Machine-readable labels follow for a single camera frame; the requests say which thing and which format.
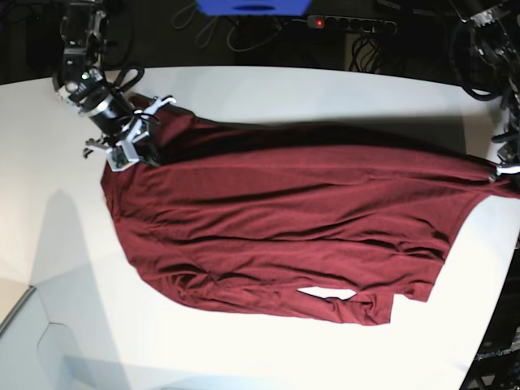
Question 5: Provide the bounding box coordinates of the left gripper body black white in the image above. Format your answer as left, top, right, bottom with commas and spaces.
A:
490, 130, 519, 181

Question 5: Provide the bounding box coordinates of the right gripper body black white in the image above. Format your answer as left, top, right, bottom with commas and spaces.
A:
80, 91, 176, 158

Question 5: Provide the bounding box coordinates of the dark red long-sleeve t-shirt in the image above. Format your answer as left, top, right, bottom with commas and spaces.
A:
101, 107, 519, 326

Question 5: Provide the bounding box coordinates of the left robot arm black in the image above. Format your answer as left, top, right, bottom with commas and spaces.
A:
448, 1, 519, 180

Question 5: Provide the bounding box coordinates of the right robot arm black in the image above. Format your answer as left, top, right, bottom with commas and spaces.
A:
52, 1, 176, 172

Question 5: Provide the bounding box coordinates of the blue box at table back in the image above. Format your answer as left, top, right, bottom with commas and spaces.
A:
196, 0, 311, 16

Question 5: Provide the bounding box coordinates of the black OpenArm labelled case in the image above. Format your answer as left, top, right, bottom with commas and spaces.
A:
461, 248, 519, 389

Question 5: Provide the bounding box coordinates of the black power strip red light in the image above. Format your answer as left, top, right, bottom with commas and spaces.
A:
305, 15, 398, 35

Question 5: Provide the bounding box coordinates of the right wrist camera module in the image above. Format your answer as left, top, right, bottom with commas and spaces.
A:
105, 141, 140, 172

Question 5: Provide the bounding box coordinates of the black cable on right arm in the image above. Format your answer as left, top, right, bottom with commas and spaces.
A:
105, 67, 163, 127

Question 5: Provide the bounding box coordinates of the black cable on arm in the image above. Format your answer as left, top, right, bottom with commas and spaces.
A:
105, 67, 163, 127
448, 15, 505, 102

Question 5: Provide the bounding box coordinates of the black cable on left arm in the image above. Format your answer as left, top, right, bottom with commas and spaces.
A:
448, 15, 505, 102

